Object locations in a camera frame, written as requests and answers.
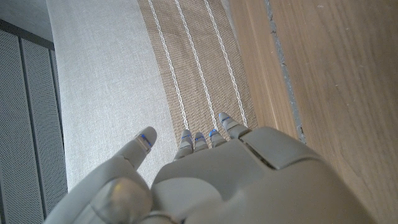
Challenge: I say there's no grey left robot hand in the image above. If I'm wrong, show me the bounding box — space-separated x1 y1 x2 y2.
43 112 377 224

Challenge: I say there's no dark perforated wall panel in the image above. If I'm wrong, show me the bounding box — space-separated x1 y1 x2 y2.
0 20 68 224

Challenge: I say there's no beige striped backdrop cloth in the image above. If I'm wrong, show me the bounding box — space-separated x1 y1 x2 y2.
45 0 259 192

